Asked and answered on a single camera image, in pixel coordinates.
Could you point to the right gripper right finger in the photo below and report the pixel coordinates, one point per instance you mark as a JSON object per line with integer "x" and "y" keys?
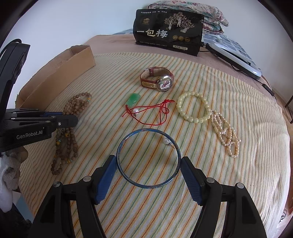
{"x": 241, "y": 218}

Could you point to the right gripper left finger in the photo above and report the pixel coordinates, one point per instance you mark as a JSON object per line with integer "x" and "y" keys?
{"x": 54, "y": 218}

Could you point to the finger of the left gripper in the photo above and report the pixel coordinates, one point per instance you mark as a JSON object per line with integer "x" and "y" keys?
{"x": 56, "y": 121}
{"x": 51, "y": 113}

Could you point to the red strap wristwatch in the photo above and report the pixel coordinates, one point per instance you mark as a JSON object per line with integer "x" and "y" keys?
{"x": 157, "y": 78}

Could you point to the white gloved left hand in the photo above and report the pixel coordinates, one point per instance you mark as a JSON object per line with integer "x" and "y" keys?
{"x": 10, "y": 174}

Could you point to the brown cardboard box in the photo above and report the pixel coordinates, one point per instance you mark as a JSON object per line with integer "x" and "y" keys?
{"x": 54, "y": 77}

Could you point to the striped yellow towel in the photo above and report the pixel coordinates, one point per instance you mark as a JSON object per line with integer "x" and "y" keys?
{"x": 134, "y": 97}

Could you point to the white pearl earring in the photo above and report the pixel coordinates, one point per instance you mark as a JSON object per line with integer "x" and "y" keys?
{"x": 167, "y": 142}

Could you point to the black plum snack bag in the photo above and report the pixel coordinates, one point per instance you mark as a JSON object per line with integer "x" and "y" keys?
{"x": 170, "y": 29}

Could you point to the folded floral quilt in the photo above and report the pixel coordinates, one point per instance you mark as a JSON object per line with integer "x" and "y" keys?
{"x": 214, "y": 19}

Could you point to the white ring light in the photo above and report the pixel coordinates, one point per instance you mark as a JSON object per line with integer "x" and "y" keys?
{"x": 236, "y": 59}

